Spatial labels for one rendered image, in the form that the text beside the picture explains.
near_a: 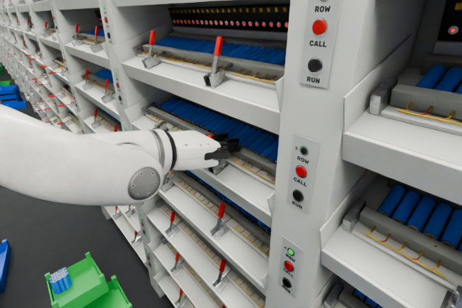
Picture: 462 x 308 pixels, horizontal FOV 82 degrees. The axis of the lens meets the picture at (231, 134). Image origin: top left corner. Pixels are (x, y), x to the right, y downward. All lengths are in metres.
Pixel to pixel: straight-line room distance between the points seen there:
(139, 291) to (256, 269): 0.96
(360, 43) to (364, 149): 0.12
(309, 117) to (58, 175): 0.31
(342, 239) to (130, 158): 0.33
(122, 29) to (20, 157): 0.60
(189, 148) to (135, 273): 1.20
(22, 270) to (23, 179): 1.54
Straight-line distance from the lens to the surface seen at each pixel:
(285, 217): 0.47
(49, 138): 0.35
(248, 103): 0.44
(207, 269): 0.91
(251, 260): 0.67
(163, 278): 1.41
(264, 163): 0.55
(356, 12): 0.33
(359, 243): 0.47
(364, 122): 0.37
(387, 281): 0.45
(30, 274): 1.85
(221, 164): 0.59
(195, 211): 0.79
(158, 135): 0.47
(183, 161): 0.48
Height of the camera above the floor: 1.21
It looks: 24 degrees down
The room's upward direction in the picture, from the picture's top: straight up
